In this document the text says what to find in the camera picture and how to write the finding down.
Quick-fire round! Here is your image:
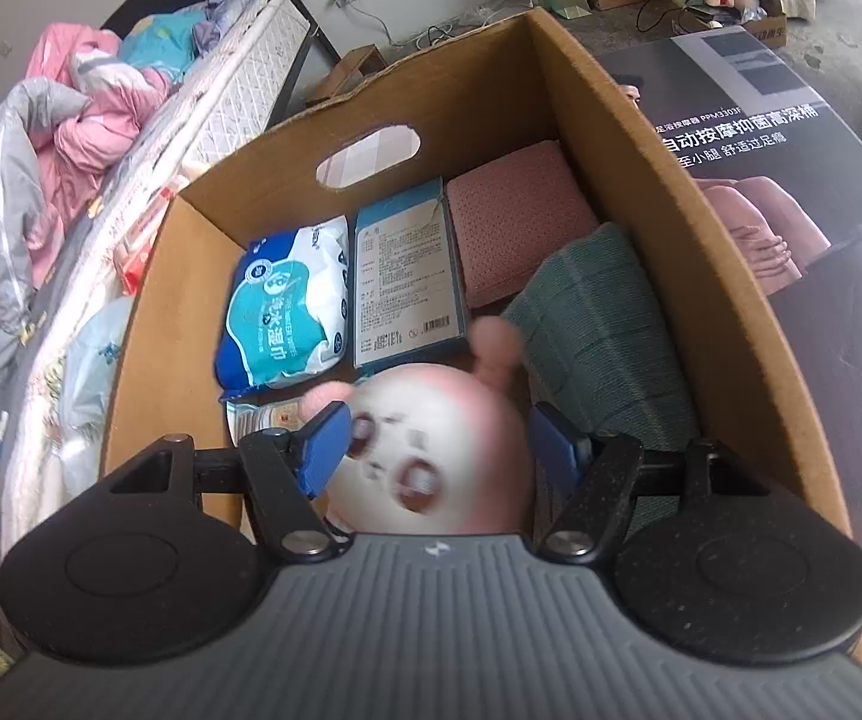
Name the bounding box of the pink and grey quilt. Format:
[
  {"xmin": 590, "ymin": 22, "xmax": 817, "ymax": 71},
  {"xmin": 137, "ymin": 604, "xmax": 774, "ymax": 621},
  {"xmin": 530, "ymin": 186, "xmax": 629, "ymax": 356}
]
[{"xmin": 0, "ymin": 22, "xmax": 184, "ymax": 421}]

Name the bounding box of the small brown box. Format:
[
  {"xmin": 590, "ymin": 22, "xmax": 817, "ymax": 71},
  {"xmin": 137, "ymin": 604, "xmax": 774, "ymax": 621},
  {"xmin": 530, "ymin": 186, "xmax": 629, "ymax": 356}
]
[{"xmin": 303, "ymin": 45, "xmax": 387, "ymax": 106}]

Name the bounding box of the pink folded towel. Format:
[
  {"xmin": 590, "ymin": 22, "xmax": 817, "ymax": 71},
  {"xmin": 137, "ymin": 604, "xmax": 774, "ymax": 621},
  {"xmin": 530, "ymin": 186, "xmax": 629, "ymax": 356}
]
[{"xmin": 446, "ymin": 139, "xmax": 601, "ymax": 310}]

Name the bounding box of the white orange printed packet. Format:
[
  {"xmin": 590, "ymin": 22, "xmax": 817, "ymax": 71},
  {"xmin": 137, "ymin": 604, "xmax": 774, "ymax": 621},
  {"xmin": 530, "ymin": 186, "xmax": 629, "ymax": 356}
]
[{"xmin": 225, "ymin": 394, "xmax": 312, "ymax": 443}]

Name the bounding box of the teal pillow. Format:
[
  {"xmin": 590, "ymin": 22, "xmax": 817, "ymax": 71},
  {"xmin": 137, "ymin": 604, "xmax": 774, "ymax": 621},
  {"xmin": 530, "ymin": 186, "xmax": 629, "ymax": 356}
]
[{"xmin": 119, "ymin": 11, "xmax": 207, "ymax": 76}]

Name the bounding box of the blue and white carton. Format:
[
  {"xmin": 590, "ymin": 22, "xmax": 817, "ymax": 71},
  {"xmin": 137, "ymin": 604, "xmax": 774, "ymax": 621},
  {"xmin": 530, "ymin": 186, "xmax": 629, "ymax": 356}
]
[{"xmin": 352, "ymin": 178, "xmax": 469, "ymax": 370}]

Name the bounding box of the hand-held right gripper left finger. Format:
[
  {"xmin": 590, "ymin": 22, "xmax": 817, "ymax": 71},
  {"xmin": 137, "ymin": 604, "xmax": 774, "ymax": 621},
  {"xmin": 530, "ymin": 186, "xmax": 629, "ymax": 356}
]
[{"xmin": 110, "ymin": 400, "xmax": 355, "ymax": 565}]

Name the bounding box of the blue white wet wipes pack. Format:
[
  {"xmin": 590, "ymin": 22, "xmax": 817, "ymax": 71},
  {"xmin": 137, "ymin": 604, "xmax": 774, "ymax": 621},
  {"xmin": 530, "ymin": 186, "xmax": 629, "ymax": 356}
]
[{"xmin": 215, "ymin": 216, "xmax": 351, "ymax": 400}]

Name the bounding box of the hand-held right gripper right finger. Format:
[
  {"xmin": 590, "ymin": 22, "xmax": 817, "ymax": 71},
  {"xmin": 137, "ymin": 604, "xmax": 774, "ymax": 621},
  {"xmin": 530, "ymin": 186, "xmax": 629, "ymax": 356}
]
[{"xmin": 527, "ymin": 400, "xmax": 771, "ymax": 565}]

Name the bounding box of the blue purple cloth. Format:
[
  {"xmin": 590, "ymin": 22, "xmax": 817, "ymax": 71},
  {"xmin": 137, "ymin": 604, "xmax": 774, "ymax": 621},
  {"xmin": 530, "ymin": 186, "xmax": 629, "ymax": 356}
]
[{"xmin": 194, "ymin": 0, "xmax": 304, "ymax": 53}]

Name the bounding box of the bed mattress with floral sheet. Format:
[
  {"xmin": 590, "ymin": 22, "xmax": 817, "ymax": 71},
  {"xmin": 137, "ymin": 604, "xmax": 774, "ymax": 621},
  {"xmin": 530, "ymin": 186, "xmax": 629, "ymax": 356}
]
[{"xmin": 0, "ymin": 0, "xmax": 312, "ymax": 563}]

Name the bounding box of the white power strip cable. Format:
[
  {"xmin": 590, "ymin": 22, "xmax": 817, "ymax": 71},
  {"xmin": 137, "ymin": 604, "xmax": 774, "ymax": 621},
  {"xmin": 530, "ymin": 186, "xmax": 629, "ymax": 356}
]
[{"xmin": 352, "ymin": 0, "xmax": 529, "ymax": 46}]

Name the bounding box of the red wet wipes pack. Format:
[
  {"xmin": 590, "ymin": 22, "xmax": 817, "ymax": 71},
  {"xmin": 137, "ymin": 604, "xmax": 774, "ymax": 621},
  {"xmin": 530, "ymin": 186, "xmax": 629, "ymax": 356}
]
[{"xmin": 114, "ymin": 176, "xmax": 192, "ymax": 293}]

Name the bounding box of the large cardboard box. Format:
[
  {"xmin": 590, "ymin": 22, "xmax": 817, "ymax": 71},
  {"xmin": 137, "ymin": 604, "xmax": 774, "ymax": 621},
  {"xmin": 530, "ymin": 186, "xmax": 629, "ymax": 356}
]
[{"xmin": 104, "ymin": 6, "xmax": 862, "ymax": 665}]

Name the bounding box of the pink and white plush toy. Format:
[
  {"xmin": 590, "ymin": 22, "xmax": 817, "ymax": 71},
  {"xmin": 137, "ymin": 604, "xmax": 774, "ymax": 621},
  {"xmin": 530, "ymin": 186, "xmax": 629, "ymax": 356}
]
[{"xmin": 300, "ymin": 315, "xmax": 533, "ymax": 537}]

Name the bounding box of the low open cardboard box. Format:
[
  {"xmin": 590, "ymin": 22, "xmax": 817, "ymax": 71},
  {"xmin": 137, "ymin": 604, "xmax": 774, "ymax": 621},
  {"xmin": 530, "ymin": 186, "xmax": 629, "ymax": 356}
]
[{"xmin": 671, "ymin": 0, "xmax": 788, "ymax": 38}]

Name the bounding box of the white plastic bag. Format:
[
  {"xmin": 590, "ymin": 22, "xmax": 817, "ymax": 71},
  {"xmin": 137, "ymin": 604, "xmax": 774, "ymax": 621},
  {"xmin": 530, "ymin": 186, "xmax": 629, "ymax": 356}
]
[{"xmin": 63, "ymin": 292, "xmax": 139, "ymax": 481}]

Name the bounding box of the green knitted cloth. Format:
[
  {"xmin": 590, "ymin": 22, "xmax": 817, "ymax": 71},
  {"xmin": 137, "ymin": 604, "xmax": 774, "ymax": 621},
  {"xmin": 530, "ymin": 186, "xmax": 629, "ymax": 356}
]
[{"xmin": 498, "ymin": 221, "xmax": 702, "ymax": 526}]

